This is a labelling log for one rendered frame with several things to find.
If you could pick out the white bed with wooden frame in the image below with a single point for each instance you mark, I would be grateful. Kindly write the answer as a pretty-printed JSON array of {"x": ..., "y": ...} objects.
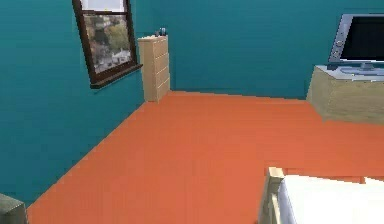
[{"x": 326, "y": 203}]

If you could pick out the grey green box furniture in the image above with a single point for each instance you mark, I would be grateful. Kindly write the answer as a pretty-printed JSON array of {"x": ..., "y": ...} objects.
[{"x": 11, "y": 210}]

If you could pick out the beige low cabinet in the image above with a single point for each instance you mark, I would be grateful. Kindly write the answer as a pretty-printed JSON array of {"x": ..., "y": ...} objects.
[{"x": 346, "y": 100}]

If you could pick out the small dark object on chest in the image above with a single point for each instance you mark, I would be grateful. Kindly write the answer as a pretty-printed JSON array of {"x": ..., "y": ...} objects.
[{"x": 162, "y": 31}]

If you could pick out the tall beige chest of drawers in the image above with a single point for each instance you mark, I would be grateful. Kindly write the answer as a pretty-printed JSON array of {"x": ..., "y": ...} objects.
[{"x": 155, "y": 66}]

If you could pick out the silver flat television set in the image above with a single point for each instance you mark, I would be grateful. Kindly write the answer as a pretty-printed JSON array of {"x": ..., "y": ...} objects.
[{"x": 363, "y": 38}]

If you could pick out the dark brown framed window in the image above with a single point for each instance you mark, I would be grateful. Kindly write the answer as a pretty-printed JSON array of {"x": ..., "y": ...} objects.
[{"x": 107, "y": 43}]

